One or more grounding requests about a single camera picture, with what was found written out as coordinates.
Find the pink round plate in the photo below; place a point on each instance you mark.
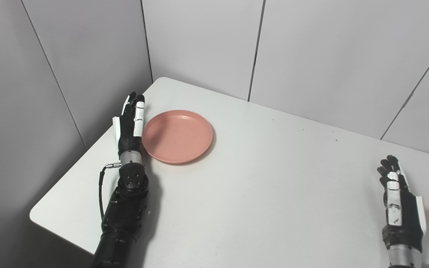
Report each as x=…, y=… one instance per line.
x=179, y=137

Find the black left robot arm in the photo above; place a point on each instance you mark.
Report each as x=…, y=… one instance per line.
x=125, y=216

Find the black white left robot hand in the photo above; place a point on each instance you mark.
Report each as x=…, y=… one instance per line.
x=127, y=128

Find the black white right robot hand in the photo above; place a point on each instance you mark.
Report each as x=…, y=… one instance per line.
x=407, y=223

